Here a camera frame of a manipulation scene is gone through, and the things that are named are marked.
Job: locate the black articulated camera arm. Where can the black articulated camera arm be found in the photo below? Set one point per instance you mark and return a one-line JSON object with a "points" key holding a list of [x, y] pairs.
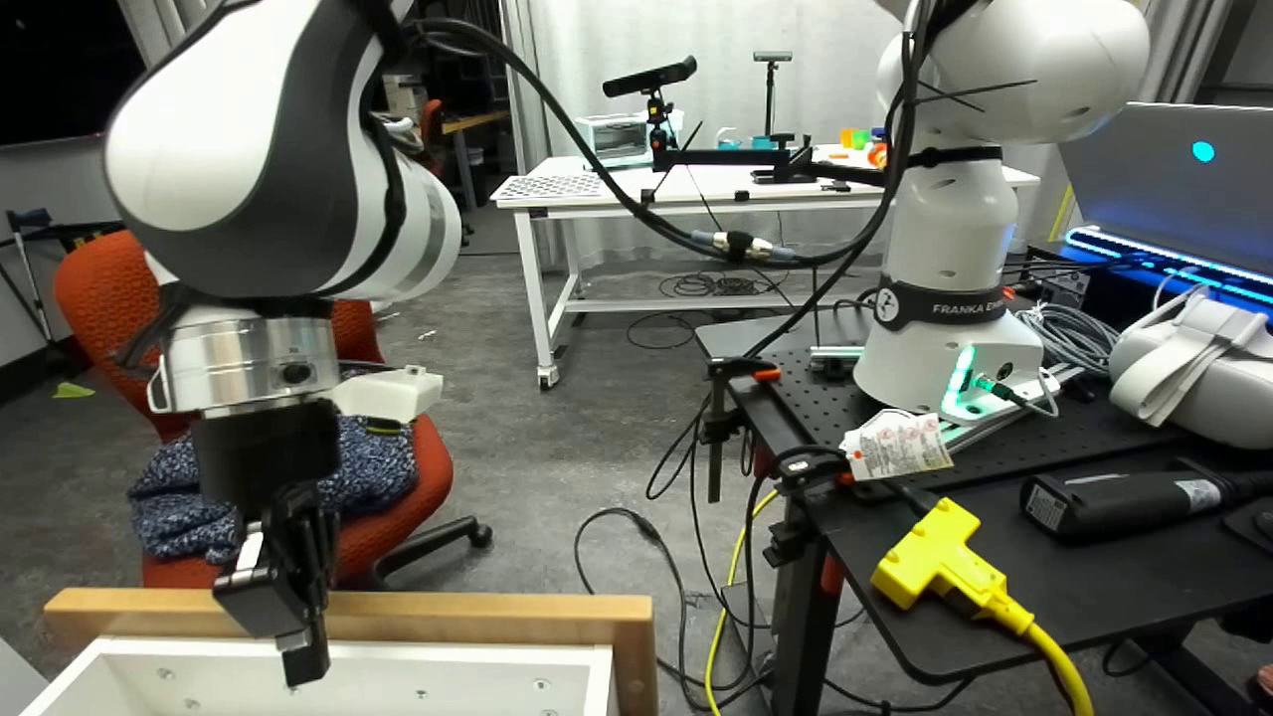
{"points": [[742, 155]]}

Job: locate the grey T-shaped stand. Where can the grey T-shaped stand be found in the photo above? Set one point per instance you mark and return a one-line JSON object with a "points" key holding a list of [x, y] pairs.
{"points": [[774, 91]]}

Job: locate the black wall screen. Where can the black wall screen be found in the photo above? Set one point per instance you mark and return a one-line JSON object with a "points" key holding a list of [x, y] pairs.
{"points": [[52, 66]]}

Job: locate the small white appliance box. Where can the small white appliance box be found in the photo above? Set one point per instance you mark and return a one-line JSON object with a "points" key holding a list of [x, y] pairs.
{"points": [[612, 142]]}

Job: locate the white kitchen countertop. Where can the white kitchen countertop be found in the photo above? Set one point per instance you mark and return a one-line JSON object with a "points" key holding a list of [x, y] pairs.
{"points": [[18, 689]]}

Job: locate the yellow power plug block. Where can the yellow power plug block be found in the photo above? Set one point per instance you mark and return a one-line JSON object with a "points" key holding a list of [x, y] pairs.
{"points": [[927, 550]]}

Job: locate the wooden background desk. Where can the wooden background desk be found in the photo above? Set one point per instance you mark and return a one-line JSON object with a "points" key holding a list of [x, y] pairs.
{"points": [[481, 121]]}

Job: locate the white crumpled packet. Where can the white crumpled packet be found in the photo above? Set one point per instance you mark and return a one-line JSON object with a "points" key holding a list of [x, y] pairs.
{"points": [[897, 443]]}

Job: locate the black robot table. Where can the black robot table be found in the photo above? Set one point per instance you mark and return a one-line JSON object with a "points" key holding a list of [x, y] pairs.
{"points": [[1128, 581]]}

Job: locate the black power adapter brick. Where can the black power adapter brick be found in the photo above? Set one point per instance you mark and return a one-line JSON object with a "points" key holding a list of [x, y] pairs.
{"points": [[1128, 503]]}

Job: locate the white metal table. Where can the white metal table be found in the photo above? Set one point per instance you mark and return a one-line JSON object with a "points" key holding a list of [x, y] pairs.
{"points": [[599, 191]]}

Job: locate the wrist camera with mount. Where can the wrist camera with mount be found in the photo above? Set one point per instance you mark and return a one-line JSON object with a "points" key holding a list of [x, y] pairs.
{"points": [[393, 394]]}

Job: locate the blue knit sweater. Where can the blue knit sweater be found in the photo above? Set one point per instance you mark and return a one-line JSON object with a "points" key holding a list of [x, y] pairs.
{"points": [[381, 461]]}

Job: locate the white VR headset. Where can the white VR headset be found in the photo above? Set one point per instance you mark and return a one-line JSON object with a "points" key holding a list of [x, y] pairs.
{"points": [[1197, 370]]}

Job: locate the orange office chair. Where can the orange office chair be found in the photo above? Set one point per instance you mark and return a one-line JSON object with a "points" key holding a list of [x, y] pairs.
{"points": [[104, 300]]}

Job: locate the grey open laptop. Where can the grey open laptop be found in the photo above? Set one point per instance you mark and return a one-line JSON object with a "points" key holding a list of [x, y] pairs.
{"points": [[1167, 183]]}

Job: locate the green paper scrap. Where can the green paper scrap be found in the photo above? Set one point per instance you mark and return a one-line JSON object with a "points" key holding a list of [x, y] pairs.
{"points": [[73, 391]]}

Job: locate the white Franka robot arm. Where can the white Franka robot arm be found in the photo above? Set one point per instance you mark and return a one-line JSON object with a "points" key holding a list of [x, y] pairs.
{"points": [[263, 160]]}

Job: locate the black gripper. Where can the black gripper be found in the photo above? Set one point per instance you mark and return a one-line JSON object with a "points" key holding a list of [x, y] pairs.
{"points": [[263, 460]]}

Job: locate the black metal crutch stand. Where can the black metal crutch stand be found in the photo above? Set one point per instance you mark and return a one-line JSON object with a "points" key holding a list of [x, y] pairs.
{"points": [[52, 229]]}

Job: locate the black stereo camera bar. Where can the black stereo camera bar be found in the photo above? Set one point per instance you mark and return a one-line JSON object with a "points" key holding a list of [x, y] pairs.
{"points": [[652, 77]]}

